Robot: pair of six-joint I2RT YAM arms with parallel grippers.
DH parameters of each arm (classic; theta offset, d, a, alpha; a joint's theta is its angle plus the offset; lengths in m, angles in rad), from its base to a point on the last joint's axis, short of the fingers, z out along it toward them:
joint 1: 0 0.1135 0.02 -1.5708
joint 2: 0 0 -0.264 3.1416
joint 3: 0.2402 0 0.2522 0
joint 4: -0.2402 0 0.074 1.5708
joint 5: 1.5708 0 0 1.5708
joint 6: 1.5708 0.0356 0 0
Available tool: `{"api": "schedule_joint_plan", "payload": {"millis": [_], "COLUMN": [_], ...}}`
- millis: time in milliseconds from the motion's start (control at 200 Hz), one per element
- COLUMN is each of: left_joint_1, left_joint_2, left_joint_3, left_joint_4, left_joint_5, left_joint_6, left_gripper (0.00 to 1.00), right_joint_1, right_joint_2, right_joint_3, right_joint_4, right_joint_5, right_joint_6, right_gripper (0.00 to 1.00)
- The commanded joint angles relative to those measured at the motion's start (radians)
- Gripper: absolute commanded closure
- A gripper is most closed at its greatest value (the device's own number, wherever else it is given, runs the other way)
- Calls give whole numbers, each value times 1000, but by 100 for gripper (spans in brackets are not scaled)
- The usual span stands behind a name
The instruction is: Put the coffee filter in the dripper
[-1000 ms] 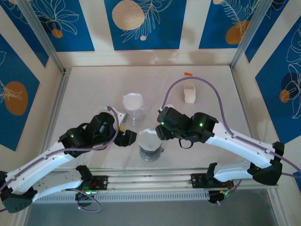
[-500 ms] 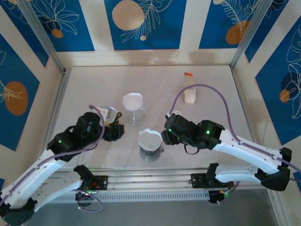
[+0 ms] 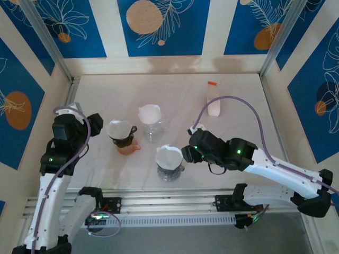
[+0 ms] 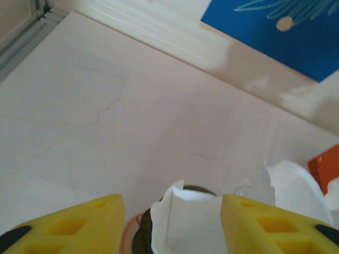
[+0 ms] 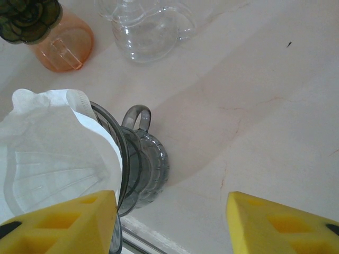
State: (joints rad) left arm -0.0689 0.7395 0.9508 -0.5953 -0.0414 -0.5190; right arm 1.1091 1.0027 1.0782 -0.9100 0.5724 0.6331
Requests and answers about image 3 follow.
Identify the white pouch with orange cap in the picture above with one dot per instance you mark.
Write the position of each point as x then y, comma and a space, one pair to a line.
214, 109

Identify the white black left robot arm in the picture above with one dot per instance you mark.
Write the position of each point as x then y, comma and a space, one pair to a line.
50, 201

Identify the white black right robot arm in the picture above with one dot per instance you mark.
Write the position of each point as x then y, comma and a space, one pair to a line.
280, 172

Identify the aluminium side rail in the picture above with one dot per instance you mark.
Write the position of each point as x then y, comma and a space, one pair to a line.
71, 90

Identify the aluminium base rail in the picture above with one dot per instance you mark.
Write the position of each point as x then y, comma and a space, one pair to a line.
169, 203

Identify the dark olive plastic dripper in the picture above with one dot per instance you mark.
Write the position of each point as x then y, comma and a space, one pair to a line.
124, 143

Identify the clear glass dripper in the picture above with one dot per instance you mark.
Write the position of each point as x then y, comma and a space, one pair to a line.
161, 122

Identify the orange filter holder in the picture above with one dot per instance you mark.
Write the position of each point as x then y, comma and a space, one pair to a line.
212, 83

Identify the orange translucent server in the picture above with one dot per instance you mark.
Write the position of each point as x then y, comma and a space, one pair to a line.
127, 151

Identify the aluminium frame post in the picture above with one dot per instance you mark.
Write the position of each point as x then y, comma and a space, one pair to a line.
45, 34
280, 34

